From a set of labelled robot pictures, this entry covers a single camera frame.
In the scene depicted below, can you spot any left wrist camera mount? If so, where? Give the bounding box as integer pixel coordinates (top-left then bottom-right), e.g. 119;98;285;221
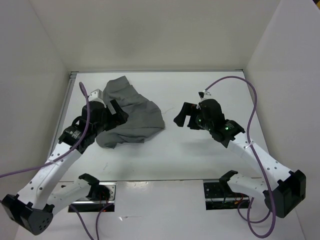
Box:
88;89;104;104

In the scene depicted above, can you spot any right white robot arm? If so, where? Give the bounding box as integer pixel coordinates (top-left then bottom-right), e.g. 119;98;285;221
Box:
173;99;306;218

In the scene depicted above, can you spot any aluminium table edge rail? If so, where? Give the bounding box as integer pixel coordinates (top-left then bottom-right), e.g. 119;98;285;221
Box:
47;71;78;158

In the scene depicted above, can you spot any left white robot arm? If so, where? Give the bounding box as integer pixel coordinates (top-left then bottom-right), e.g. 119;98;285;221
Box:
1;99;129;236

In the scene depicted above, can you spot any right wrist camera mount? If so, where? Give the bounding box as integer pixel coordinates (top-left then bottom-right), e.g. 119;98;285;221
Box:
198;90;212;100

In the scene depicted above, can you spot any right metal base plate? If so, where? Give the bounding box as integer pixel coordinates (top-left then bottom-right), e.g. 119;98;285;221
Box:
203;180;249;211

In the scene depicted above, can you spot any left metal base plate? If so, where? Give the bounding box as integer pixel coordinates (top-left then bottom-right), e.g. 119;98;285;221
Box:
71;181;117;213

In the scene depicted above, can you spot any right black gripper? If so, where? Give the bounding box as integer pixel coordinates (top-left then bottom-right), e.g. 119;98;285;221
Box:
173;102;213;131

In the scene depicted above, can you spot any metal base plate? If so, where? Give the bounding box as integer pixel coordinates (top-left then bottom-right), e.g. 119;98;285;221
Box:
71;181;117;213
203;180;249;211

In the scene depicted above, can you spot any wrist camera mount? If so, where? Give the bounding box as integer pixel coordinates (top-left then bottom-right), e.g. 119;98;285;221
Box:
198;90;212;100
88;89;104;104

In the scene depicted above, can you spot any grey pleated skirt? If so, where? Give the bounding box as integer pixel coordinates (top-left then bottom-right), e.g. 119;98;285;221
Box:
96;76;165;149

